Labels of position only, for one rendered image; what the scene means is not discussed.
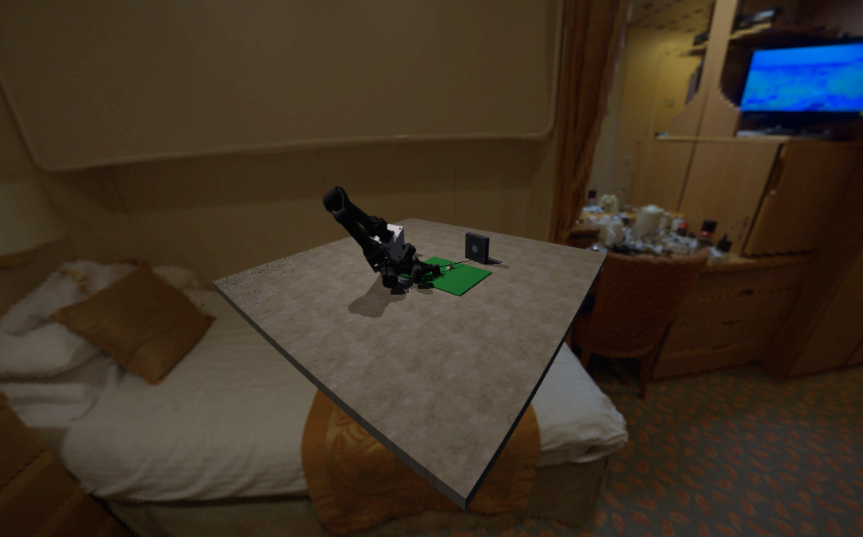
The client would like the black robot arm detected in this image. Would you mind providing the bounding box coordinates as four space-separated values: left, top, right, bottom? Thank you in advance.
322 186 416 288

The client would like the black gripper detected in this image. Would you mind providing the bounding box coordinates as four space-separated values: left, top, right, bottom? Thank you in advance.
396 257 434 284

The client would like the black square computer fan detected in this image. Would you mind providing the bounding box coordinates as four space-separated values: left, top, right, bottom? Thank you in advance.
465 232 490 265

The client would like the black cable with plug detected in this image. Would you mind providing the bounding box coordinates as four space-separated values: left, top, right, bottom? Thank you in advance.
429 261 468 276

